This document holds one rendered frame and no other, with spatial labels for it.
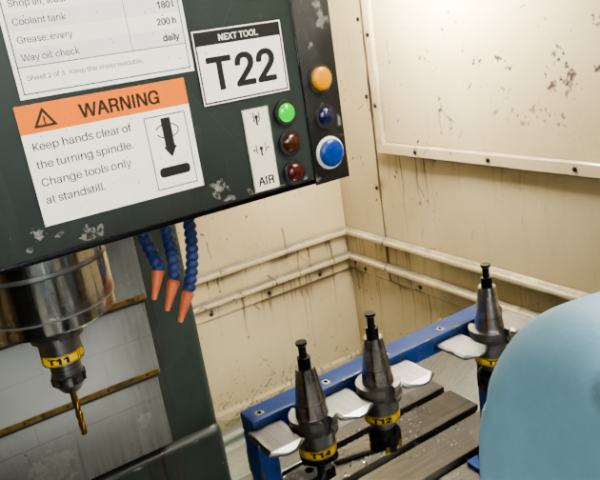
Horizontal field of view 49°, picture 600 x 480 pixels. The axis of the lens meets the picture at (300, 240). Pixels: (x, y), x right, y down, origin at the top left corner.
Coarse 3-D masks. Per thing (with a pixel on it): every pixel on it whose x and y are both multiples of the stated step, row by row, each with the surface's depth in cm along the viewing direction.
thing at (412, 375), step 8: (400, 360) 98; (408, 360) 98; (392, 368) 97; (400, 368) 96; (408, 368) 96; (416, 368) 96; (424, 368) 96; (400, 376) 94; (408, 376) 94; (416, 376) 93; (424, 376) 93; (408, 384) 92; (416, 384) 92; (424, 384) 92
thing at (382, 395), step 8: (360, 376) 94; (360, 384) 92; (392, 384) 90; (400, 384) 91; (360, 392) 90; (368, 392) 89; (376, 392) 89; (384, 392) 89; (392, 392) 90; (400, 392) 91; (376, 400) 90; (384, 400) 90; (392, 400) 91; (376, 408) 90; (384, 408) 90
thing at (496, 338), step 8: (504, 320) 103; (472, 328) 103; (504, 328) 101; (472, 336) 101; (480, 336) 100; (488, 336) 100; (496, 336) 99; (504, 336) 101; (488, 344) 100; (496, 344) 100
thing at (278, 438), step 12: (276, 420) 88; (252, 432) 86; (264, 432) 86; (276, 432) 85; (288, 432) 85; (264, 444) 83; (276, 444) 83; (288, 444) 83; (300, 444) 83; (276, 456) 81
